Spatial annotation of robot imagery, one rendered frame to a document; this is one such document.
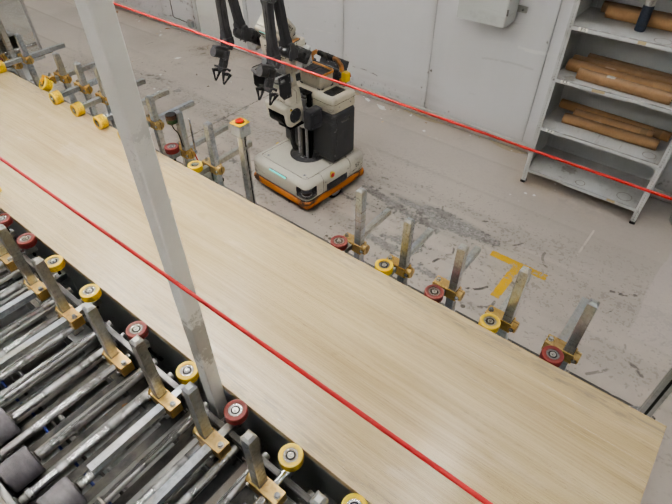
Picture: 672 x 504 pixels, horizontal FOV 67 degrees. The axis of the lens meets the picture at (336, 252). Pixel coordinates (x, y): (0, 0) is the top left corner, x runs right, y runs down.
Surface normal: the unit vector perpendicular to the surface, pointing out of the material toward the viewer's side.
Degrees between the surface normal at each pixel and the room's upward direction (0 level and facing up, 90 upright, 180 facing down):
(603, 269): 0
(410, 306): 0
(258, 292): 0
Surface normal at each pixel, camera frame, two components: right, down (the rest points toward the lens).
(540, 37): -0.62, 0.54
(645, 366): 0.00, -0.73
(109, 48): 0.78, 0.43
